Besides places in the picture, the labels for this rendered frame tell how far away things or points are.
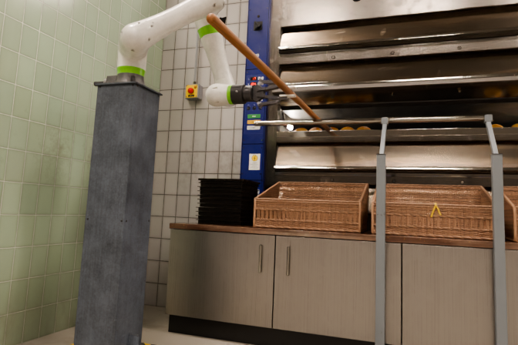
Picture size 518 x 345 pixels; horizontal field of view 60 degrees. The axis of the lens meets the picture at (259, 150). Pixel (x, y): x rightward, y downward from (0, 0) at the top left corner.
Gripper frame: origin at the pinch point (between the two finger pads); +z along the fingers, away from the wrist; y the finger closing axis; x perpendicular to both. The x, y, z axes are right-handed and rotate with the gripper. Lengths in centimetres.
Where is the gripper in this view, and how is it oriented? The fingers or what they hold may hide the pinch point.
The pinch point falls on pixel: (287, 92)
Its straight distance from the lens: 201.0
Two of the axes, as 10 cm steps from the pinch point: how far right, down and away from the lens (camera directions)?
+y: -0.5, 9.9, -1.3
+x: -3.3, -1.4, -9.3
